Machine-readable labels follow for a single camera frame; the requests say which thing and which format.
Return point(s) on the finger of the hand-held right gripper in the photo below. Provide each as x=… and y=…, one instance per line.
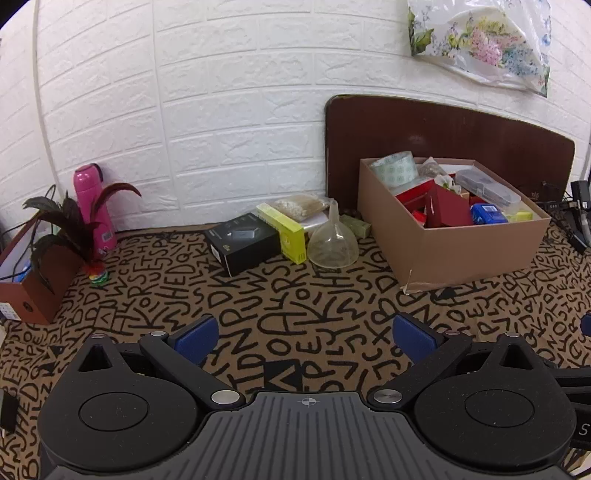
x=587, y=325
x=575, y=385

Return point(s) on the pink thermos bottle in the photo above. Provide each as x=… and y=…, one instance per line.
x=92, y=207

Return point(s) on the letter-print tablecloth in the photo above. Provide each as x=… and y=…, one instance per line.
x=295, y=314

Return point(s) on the flat red box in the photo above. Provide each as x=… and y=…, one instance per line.
x=415, y=191

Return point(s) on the dark brown wooden board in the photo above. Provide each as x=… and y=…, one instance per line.
x=461, y=134

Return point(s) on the patterned tape roll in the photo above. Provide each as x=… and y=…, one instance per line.
x=397, y=168

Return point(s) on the clear plastic case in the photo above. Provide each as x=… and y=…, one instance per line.
x=489, y=187

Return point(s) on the floral plastic bag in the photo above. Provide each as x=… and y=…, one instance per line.
x=485, y=41

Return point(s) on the brown cardboard box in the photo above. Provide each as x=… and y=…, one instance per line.
x=461, y=251

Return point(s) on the clear plastic funnel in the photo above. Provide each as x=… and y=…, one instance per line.
x=332, y=244

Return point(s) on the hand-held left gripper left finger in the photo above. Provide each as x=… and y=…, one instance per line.
x=196, y=339

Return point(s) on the blue packet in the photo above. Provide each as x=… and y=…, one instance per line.
x=487, y=213

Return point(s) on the dark red box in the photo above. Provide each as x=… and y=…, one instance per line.
x=450, y=207

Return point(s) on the bag of cotton swabs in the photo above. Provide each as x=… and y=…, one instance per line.
x=300, y=207

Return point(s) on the yellow-green long box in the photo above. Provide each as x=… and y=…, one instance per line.
x=286, y=230

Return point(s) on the dark red feather shuttlecock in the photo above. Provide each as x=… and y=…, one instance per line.
x=69, y=221

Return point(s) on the small yellow packet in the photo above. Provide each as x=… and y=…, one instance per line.
x=521, y=216

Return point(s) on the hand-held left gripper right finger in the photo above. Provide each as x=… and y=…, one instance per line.
x=413, y=339

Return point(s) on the black product box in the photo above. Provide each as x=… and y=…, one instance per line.
x=244, y=244

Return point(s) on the small green box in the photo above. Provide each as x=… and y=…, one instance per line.
x=358, y=226

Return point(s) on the brown open box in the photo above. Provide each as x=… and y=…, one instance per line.
x=32, y=290

